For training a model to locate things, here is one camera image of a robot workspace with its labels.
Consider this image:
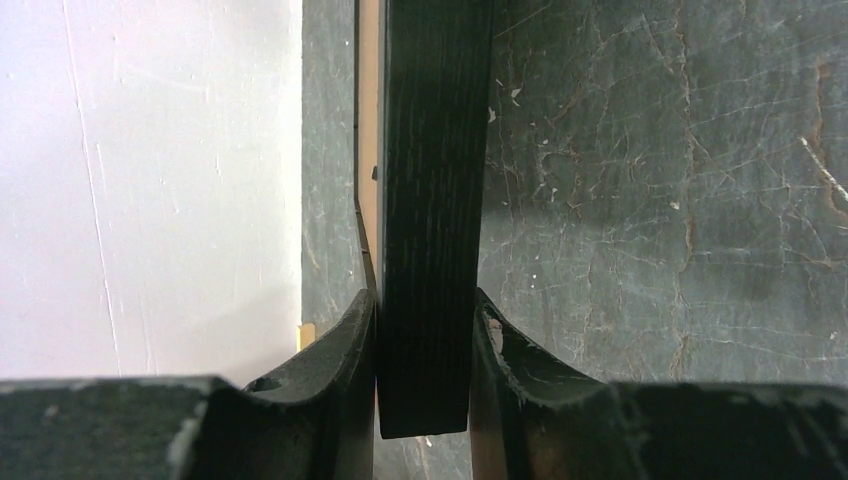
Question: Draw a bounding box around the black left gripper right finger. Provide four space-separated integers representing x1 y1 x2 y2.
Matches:
471 292 847 479

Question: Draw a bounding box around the black picture frame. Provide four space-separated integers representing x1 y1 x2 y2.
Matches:
355 1 495 439

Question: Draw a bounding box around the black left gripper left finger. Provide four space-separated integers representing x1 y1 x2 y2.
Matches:
1 290 375 479

